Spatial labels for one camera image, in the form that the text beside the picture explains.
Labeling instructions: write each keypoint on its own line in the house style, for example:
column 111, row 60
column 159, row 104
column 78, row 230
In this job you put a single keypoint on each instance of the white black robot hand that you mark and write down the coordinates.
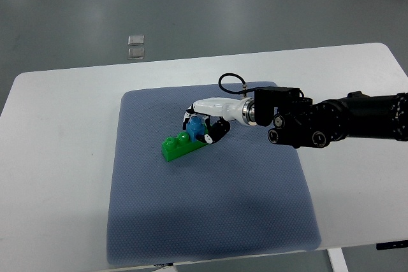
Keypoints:
column 218, row 112

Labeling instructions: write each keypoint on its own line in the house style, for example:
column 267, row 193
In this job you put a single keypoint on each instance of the blue toy block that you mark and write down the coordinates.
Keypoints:
column 194, row 127

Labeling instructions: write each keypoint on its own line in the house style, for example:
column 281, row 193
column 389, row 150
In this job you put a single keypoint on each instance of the green four-stud toy brick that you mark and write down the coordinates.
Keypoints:
column 176, row 146

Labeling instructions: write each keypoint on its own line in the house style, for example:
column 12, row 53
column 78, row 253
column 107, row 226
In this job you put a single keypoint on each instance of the blue-grey textured mat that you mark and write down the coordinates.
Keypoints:
column 239, row 196

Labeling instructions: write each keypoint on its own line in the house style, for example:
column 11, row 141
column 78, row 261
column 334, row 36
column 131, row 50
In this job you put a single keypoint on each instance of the lower metal floor plate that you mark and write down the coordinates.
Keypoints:
column 136, row 53

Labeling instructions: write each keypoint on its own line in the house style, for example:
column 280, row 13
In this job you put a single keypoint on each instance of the metal floor plate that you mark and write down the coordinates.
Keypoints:
column 136, row 53
column 136, row 39

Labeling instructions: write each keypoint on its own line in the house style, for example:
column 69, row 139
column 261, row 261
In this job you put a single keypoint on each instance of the upper metal floor plate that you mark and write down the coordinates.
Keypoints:
column 136, row 39

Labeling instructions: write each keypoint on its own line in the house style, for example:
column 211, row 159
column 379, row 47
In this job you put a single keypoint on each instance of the white table leg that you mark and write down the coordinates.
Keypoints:
column 337, row 260

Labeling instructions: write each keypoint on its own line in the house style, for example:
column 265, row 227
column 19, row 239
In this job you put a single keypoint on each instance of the black table control panel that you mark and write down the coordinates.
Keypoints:
column 392, row 245

